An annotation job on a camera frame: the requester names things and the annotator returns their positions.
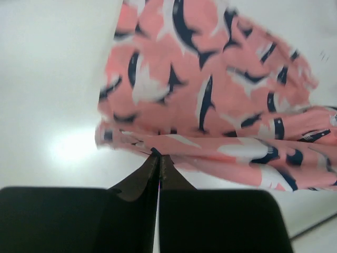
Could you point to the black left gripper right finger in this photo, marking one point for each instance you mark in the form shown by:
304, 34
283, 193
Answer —
192, 220

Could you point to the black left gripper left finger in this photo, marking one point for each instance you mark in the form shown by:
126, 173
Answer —
55, 219

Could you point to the pink shark print shorts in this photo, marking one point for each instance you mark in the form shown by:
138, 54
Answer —
217, 93

